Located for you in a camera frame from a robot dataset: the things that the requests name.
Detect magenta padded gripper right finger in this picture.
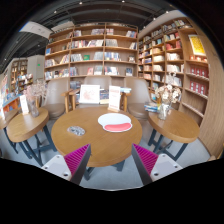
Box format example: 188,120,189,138
132,144,182,185

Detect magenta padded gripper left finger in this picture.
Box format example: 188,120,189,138
42,144,91,185

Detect patterned grey computer mouse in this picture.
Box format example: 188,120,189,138
67,126,85,136

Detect white red mouse pad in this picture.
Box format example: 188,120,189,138
98,113,132,132

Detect round wooden right table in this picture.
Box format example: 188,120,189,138
148,109,200,161

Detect round wooden table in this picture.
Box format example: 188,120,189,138
148,109,200,161
51,106,142,167
7,108,57,166

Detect round wooden centre table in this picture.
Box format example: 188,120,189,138
51,106,142,167

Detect round wooden left table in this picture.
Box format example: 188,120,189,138
7,108,57,166

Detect stack of books on chair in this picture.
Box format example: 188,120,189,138
144,102,158,112

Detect beige right armchair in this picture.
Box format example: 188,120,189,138
123,76,153,121

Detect beige armchair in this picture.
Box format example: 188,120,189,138
43,77,70,119
78,75,113,108
123,76,153,121

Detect glass vase white flowers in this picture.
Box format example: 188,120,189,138
155,73,181,120

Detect white pink picture sign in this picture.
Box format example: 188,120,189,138
79,84,100,104

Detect beige left armchair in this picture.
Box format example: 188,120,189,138
43,77,70,119

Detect white card on left table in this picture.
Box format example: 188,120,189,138
20,95,29,115

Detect white red standing menu card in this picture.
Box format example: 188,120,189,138
108,86,120,111

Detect glass vase pink flowers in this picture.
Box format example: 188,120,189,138
23,80,47,118

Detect beige middle armchair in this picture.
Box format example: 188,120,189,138
78,75,113,108

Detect far left wooden bookshelf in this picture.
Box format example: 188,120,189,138
11,58,28,91

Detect large wooden centre bookshelf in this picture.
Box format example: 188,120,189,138
44,22,138,81

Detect wooden right bookshelf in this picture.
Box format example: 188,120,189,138
136,16,212,127

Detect yellow poster on shelf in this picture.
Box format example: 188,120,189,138
189,34,206,56

